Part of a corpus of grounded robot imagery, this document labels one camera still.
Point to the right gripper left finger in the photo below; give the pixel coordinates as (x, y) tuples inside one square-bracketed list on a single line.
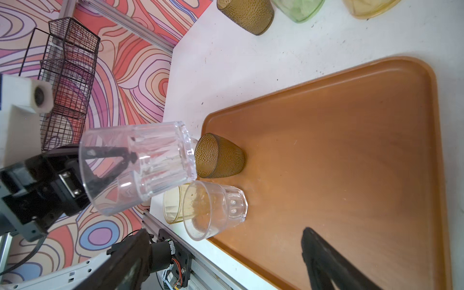
[(126, 269)]

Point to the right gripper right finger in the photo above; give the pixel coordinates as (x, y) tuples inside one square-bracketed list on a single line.
[(327, 268)]

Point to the green short glass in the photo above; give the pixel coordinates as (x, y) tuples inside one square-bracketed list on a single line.
[(299, 11)]

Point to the yellow short plastic glass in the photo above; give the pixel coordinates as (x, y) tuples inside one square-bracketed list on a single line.
[(172, 204)]

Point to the clear faceted glass front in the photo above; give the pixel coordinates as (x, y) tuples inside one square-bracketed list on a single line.
[(209, 209)]

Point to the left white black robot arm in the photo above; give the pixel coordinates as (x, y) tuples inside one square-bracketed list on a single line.
[(160, 259)]

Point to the brown plastic tray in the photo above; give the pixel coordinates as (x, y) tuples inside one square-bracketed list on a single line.
[(357, 157)]

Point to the left black wire basket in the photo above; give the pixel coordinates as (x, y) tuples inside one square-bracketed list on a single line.
[(68, 62)]

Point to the yellow tall glass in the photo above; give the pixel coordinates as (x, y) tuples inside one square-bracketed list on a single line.
[(366, 9)]

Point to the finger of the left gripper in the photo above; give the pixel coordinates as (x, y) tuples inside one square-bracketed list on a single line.
[(101, 166)]

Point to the brown short glass front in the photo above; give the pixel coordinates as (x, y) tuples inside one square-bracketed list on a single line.
[(217, 157)]

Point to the brown tall glass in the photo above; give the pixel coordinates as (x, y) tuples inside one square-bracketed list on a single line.
[(254, 16)]

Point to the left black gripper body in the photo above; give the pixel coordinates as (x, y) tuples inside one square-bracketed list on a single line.
[(36, 192)]

